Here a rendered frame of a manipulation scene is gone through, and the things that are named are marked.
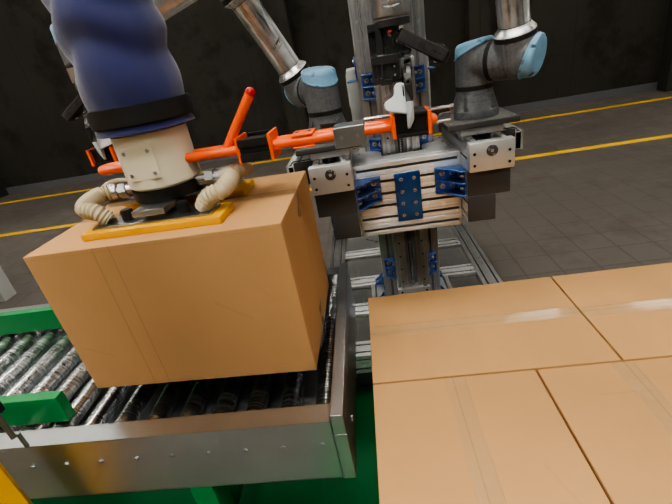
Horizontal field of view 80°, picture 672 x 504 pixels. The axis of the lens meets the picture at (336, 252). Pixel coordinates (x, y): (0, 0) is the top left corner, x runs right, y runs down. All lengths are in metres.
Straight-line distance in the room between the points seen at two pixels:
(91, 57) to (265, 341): 0.69
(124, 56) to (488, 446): 1.07
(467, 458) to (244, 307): 0.56
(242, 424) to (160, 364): 0.28
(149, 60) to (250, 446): 0.86
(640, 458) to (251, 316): 0.82
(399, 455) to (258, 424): 0.31
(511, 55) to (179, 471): 1.40
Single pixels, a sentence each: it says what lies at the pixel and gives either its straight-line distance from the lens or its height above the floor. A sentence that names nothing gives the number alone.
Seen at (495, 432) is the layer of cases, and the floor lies 0.54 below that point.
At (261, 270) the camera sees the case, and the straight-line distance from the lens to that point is 0.90.
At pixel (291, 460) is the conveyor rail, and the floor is 0.48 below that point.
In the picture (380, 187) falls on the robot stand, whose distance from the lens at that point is 1.43.
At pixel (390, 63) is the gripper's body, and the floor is 1.26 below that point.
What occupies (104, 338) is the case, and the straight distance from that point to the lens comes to 1.17.
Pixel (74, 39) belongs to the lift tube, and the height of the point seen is 1.41.
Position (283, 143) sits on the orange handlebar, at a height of 1.14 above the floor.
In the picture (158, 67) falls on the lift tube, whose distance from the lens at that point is 0.99.
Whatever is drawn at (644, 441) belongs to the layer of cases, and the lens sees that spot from 1.04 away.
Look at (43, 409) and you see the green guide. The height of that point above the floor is 0.61.
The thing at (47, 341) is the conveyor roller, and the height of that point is 0.54.
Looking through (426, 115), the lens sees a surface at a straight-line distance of 0.92.
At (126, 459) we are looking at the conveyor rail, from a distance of 1.19.
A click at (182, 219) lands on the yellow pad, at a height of 1.03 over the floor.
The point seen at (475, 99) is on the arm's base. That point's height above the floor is 1.10.
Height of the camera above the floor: 1.30
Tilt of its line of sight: 26 degrees down
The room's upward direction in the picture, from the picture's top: 10 degrees counter-clockwise
